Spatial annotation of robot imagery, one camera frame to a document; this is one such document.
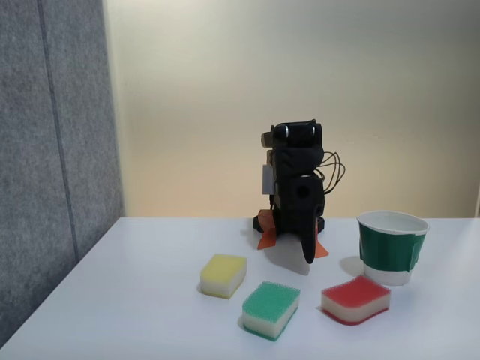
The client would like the red sponge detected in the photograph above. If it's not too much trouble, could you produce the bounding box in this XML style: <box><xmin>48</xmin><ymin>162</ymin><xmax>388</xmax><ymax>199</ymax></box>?
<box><xmin>320</xmin><ymin>274</ymin><xmax>392</xmax><ymax>326</ymax></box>

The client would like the orange tape strip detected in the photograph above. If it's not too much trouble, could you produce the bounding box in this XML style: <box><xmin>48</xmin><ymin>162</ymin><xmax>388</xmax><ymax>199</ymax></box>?
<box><xmin>256</xmin><ymin>209</ymin><xmax>278</xmax><ymax>251</ymax></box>
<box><xmin>313</xmin><ymin>232</ymin><xmax>330</xmax><ymax>260</ymax></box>

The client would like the green sponge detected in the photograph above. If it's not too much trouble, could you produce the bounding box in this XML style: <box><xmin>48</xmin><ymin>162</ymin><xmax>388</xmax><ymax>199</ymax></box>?
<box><xmin>241</xmin><ymin>280</ymin><xmax>302</xmax><ymax>342</ymax></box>

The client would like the white paper cup green band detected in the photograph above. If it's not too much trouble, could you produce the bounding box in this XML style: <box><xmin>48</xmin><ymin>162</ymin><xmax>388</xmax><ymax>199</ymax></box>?
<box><xmin>355</xmin><ymin>210</ymin><xmax>431</xmax><ymax>287</ymax></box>

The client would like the yellow sponge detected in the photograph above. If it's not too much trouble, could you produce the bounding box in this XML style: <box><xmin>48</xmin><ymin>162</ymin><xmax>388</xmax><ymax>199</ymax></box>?
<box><xmin>199</xmin><ymin>253</ymin><xmax>248</xmax><ymax>300</ymax></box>

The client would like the grey felt partition panel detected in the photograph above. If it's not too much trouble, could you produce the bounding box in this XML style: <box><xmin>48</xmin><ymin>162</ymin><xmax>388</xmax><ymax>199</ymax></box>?
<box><xmin>0</xmin><ymin>0</ymin><xmax>125</xmax><ymax>354</ymax></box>

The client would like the black cable bundle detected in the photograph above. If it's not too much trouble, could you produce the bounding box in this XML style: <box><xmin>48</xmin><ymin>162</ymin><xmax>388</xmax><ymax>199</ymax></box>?
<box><xmin>316</xmin><ymin>151</ymin><xmax>347</xmax><ymax>195</ymax></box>

